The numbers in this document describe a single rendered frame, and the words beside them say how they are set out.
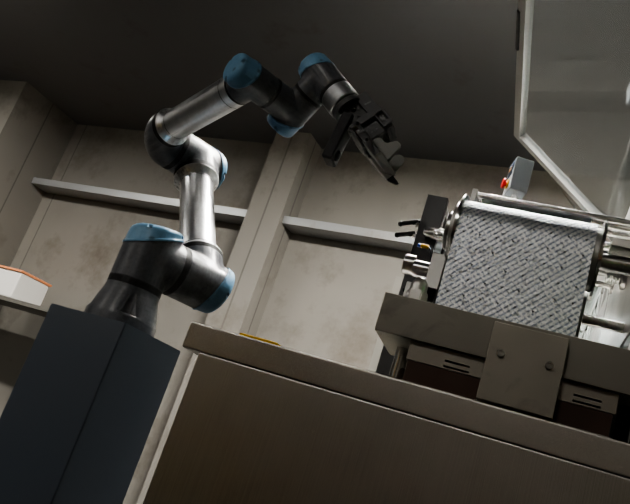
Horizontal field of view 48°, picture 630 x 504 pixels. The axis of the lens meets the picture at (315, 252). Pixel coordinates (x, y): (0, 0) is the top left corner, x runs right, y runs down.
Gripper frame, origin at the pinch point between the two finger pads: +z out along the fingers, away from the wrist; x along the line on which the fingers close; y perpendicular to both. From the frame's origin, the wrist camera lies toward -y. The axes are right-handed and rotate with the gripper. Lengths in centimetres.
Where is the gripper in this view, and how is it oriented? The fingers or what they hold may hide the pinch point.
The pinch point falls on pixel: (389, 177)
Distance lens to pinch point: 144.7
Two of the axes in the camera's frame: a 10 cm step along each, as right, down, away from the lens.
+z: 5.1, 7.4, -4.4
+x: 2.4, 3.7, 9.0
